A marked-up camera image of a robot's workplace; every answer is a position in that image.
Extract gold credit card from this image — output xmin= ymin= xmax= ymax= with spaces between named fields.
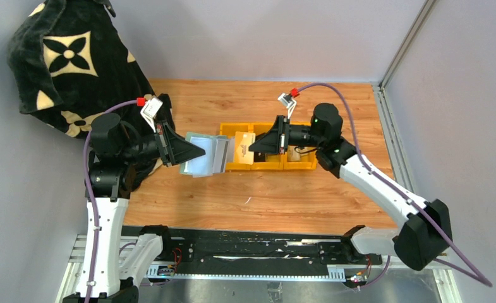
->
xmin=233 ymin=131 xmax=256 ymax=165

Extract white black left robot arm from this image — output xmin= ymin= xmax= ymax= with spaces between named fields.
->
xmin=63 ymin=113 xmax=205 ymax=302

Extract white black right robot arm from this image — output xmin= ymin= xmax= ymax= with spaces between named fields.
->
xmin=249 ymin=103 xmax=452 ymax=271

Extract yellow middle plastic bin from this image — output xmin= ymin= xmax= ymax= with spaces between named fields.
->
xmin=251 ymin=122 xmax=284 ymax=170

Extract yellow left plastic bin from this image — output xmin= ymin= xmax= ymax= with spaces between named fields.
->
xmin=219 ymin=122 xmax=253 ymax=171

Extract black cream floral blanket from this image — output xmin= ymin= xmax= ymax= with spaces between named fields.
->
xmin=7 ymin=0 xmax=155 ymax=139

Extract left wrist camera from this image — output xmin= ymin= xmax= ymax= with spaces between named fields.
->
xmin=140 ymin=97 xmax=164 ymax=133

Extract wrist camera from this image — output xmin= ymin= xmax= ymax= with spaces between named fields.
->
xmin=277 ymin=93 xmax=297 ymax=119
xmin=140 ymin=97 xmax=164 ymax=133

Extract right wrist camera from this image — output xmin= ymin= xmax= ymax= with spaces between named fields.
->
xmin=277 ymin=93 xmax=297 ymax=119

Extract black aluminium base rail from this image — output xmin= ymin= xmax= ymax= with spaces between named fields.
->
xmin=70 ymin=225 xmax=452 ymax=289

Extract aluminium corner frame post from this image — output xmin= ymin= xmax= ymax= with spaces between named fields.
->
xmin=372 ymin=0 xmax=437 ymax=191

